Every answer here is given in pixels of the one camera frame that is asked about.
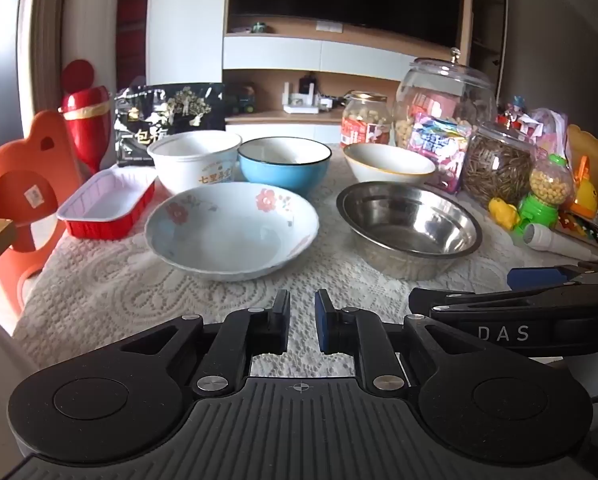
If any red wall hanging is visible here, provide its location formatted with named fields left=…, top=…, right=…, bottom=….
left=116, top=0, right=150, bottom=96

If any colourful toy figurine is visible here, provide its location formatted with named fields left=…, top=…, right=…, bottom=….
left=496, top=95, right=534, bottom=131

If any blue enamel bowl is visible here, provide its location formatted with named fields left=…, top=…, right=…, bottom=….
left=237, top=136, right=332, bottom=196

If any colourful flat toy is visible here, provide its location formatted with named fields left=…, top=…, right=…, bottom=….
left=556, top=210, right=598, bottom=251

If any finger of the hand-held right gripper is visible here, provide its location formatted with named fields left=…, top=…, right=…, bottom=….
left=507, top=264, right=598, bottom=291

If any yellow and orange duck toy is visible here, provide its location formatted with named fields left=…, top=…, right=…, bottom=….
left=571, top=156, right=598, bottom=218

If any white paper bowl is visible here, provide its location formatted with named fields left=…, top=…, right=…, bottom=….
left=146, top=131, right=243, bottom=196

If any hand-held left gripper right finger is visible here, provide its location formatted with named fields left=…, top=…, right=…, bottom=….
left=315, top=288, right=484, bottom=402

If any small yellow duck toy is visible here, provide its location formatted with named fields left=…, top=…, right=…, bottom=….
left=488, top=197, right=520, bottom=231

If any white flashlight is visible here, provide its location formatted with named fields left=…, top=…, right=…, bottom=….
left=521, top=222, right=598, bottom=261

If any red foil tray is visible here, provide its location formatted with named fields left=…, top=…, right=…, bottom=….
left=56, top=167, right=157, bottom=240

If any pink snack packet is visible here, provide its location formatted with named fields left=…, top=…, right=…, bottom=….
left=406, top=112, right=474, bottom=195

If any green toy vehicle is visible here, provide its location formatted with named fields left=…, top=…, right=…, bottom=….
left=226, top=84, right=257, bottom=115

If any orange bear-shaped chair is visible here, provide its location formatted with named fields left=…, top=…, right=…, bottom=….
left=0, top=109, right=87, bottom=311

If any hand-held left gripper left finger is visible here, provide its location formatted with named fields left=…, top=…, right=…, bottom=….
left=119, top=289, right=292, bottom=401

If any glass jar of sunflower seeds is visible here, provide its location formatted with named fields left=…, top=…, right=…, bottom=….
left=461, top=121, right=542, bottom=209

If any white gold-rimmed bowl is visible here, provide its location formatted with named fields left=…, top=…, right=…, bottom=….
left=342, top=142, right=437, bottom=186

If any beige curtain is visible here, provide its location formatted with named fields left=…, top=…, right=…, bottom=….
left=18, top=0, right=72, bottom=116

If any pink plastic bag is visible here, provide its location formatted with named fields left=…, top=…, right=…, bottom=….
left=521, top=107, right=570, bottom=161

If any black snack bag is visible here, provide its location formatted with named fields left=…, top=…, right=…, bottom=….
left=114, top=82, right=226, bottom=168

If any green gumball dispenser toy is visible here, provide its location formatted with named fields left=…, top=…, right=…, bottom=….
left=513, top=154, right=576, bottom=236

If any peanut jar with gold lid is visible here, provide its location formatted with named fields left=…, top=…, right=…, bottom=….
left=340, top=91, right=394, bottom=148

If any white and wood cabinet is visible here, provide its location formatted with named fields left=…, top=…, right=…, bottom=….
left=146, top=0, right=474, bottom=146

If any large glass jar with lid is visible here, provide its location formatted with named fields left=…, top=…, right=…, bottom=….
left=393, top=47, right=497, bottom=151

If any red bottle-shaped container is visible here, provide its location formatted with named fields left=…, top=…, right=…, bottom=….
left=59, top=59, right=112, bottom=173

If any white lace tablecloth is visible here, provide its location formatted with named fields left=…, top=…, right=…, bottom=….
left=12, top=142, right=598, bottom=381

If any stainless steel bowl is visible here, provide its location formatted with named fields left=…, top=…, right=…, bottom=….
left=336, top=181, right=483, bottom=281

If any floral ceramic bowl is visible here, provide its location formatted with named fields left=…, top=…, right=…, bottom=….
left=144, top=181, right=320, bottom=282

